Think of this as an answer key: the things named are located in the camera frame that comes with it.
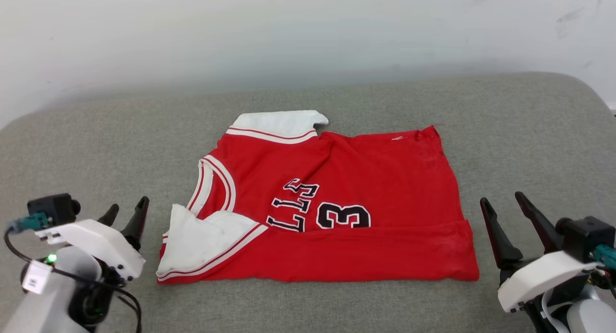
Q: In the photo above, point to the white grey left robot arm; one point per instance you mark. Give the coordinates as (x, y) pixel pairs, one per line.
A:
(43, 299)

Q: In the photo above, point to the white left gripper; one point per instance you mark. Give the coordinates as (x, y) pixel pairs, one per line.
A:
(96, 244)

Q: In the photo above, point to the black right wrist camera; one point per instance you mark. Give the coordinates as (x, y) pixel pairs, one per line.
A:
(584, 236)

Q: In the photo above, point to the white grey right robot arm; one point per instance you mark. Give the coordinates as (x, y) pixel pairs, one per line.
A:
(577, 309)

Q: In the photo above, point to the white paper tag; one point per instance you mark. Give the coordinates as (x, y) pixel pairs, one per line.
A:
(36, 277)

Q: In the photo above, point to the grey fabric sofa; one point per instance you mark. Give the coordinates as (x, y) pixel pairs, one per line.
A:
(529, 155)

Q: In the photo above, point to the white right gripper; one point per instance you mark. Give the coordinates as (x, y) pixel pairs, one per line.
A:
(544, 277)

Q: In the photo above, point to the red basketball jersey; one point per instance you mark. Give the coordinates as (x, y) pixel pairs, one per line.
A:
(346, 217)

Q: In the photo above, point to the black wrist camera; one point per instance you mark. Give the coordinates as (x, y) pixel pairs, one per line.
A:
(584, 236)
(53, 209)

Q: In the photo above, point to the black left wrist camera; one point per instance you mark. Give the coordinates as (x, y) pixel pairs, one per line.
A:
(53, 209)

